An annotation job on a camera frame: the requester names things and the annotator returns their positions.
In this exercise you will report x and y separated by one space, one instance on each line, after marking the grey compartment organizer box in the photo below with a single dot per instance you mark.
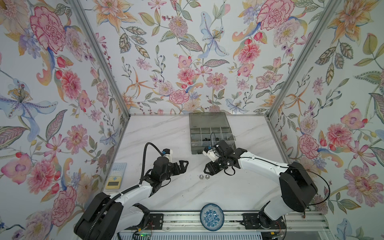
209 125

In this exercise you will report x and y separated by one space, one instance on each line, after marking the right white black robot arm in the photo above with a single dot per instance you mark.
297 187

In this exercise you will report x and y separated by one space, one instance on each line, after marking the yellow grey calculator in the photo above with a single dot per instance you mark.
116 176

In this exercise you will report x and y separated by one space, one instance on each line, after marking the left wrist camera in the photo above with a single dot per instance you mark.
167 153

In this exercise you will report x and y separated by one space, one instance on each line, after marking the blue patterned ceramic plate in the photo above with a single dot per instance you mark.
212 217

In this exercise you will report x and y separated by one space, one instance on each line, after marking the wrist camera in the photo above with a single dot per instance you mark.
210 153
167 153

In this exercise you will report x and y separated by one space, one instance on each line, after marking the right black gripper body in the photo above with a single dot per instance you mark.
218 165

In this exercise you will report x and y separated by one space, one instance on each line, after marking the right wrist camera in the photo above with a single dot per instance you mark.
210 153

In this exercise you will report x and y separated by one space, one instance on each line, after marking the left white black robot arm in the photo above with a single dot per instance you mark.
108 215

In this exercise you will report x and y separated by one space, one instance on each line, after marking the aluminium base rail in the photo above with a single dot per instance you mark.
189 221

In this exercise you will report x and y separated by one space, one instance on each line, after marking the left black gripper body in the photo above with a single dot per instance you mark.
170 171

